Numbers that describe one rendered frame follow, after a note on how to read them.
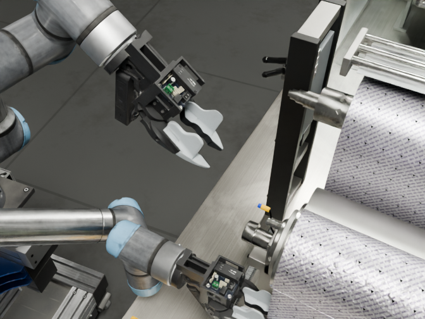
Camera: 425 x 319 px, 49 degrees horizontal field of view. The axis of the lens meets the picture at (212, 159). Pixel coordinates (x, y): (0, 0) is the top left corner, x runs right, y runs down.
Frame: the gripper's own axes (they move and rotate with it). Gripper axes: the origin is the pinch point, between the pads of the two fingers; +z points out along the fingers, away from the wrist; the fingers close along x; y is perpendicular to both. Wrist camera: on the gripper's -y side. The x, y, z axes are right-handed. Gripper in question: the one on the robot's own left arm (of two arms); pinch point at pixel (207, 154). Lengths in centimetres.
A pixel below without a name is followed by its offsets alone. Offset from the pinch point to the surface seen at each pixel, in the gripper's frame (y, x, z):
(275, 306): -4.5, -8.4, 26.8
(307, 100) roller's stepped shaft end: 4.2, 21.5, 8.0
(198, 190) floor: -139, 83, 47
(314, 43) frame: 10.6, 25.0, 0.5
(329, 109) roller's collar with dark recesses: 7.7, 20.2, 10.8
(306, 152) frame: -21, 39, 27
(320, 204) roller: 1.7, 9.2, 21.7
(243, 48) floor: -161, 205, 21
